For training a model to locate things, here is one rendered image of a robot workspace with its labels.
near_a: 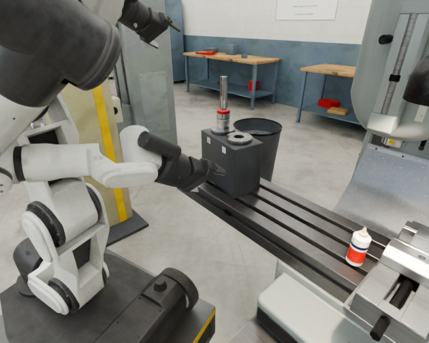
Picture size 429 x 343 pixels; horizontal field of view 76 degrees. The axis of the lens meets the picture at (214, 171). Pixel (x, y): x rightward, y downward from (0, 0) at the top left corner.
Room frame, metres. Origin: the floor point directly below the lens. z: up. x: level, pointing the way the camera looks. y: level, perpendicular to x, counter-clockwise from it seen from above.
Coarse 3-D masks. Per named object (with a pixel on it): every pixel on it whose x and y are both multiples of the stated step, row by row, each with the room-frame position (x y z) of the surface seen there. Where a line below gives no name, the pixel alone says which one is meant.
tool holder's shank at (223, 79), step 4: (224, 76) 0.95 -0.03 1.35; (220, 80) 0.95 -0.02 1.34; (224, 80) 0.94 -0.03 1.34; (220, 84) 0.95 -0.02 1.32; (224, 84) 0.94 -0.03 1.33; (220, 88) 0.95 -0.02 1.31; (224, 88) 0.94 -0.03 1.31; (220, 92) 0.95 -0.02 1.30; (224, 92) 0.94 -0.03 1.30; (220, 96) 0.95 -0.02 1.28; (224, 96) 0.94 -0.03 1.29; (220, 100) 0.95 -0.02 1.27; (224, 100) 0.94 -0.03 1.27; (220, 104) 0.94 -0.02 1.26; (224, 104) 0.94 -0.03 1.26; (220, 108) 0.95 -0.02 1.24; (224, 108) 0.94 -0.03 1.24
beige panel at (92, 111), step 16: (64, 96) 1.68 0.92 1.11; (80, 96) 1.75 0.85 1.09; (96, 96) 1.81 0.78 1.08; (80, 112) 1.73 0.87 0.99; (96, 112) 1.80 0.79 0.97; (112, 112) 1.87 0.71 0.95; (80, 128) 1.72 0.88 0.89; (96, 128) 1.78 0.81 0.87; (112, 128) 1.86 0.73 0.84; (112, 144) 1.84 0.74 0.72; (112, 160) 1.82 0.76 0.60; (112, 192) 1.79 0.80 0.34; (128, 192) 1.88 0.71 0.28; (112, 208) 1.78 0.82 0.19; (128, 208) 1.86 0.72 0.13; (112, 224) 1.76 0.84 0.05; (128, 224) 1.78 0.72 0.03; (144, 224) 1.78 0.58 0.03; (112, 240) 1.59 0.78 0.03
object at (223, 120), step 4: (220, 116) 0.93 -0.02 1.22; (224, 116) 0.93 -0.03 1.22; (228, 116) 0.94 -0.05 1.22; (220, 120) 0.93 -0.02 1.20; (224, 120) 0.93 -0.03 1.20; (228, 120) 0.94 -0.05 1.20; (220, 124) 0.93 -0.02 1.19; (224, 124) 0.93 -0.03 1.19; (228, 124) 0.94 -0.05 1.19; (220, 128) 0.93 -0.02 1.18; (224, 128) 0.93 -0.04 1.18; (228, 128) 0.94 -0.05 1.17
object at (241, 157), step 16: (208, 144) 0.92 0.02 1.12; (224, 144) 0.83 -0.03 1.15; (240, 144) 0.82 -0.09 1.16; (256, 144) 0.83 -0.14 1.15; (224, 160) 0.83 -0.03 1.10; (240, 160) 0.80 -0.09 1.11; (256, 160) 0.83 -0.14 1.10; (224, 176) 0.83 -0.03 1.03; (240, 176) 0.80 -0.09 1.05; (256, 176) 0.83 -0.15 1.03; (240, 192) 0.80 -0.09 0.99
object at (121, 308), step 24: (24, 240) 0.81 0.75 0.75; (24, 264) 0.72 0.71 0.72; (120, 264) 0.86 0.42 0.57; (24, 288) 0.72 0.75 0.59; (120, 288) 0.74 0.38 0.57; (144, 288) 0.73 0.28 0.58; (168, 288) 0.70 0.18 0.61; (24, 312) 0.63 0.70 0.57; (48, 312) 0.63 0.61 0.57; (96, 312) 0.63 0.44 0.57; (120, 312) 0.63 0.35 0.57; (144, 312) 0.62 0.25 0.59; (168, 312) 0.63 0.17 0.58; (24, 336) 0.54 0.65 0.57; (48, 336) 0.54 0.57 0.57; (72, 336) 0.54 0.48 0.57; (96, 336) 0.54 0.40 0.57; (120, 336) 0.53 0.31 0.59; (144, 336) 0.53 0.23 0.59
